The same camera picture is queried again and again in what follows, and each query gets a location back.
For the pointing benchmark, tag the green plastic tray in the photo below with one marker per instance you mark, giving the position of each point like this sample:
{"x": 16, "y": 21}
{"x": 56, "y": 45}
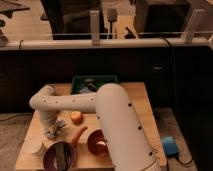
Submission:
{"x": 78, "y": 81}

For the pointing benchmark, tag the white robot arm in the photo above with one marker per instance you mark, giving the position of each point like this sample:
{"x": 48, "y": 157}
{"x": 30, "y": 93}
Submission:
{"x": 123, "y": 131}

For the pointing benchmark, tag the blue box on floor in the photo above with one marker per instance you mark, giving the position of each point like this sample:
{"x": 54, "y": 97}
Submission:
{"x": 169, "y": 146}

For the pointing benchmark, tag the blue towel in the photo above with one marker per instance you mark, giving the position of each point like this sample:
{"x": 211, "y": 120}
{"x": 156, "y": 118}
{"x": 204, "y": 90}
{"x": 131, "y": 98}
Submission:
{"x": 53, "y": 130}

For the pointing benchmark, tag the black handled brush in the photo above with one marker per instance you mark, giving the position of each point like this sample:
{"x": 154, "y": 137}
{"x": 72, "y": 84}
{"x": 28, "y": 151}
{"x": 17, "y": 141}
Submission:
{"x": 90, "y": 84}

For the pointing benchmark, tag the red bowl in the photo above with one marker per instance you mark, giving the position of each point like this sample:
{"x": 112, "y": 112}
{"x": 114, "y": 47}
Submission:
{"x": 92, "y": 146}

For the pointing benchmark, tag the wooden cutting board table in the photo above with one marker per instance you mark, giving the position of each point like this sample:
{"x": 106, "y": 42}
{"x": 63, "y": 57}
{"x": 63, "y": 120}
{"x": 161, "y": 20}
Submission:
{"x": 85, "y": 160}

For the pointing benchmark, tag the white paper cup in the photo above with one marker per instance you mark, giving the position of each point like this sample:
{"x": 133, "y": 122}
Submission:
{"x": 35, "y": 146}

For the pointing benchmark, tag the orange carrot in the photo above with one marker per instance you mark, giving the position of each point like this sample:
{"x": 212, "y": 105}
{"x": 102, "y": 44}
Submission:
{"x": 77, "y": 136}

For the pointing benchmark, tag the white egg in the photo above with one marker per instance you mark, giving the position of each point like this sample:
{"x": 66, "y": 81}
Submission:
{"x": 102, "y": 143}

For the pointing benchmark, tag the orange apple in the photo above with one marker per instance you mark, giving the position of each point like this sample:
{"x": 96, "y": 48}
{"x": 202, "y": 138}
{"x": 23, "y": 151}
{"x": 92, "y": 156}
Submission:
{"x": 76, "y": 117}

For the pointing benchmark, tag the dark spatula in bowl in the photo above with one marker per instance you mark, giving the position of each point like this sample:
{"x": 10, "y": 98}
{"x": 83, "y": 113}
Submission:
{"x": 61, "y": 157}

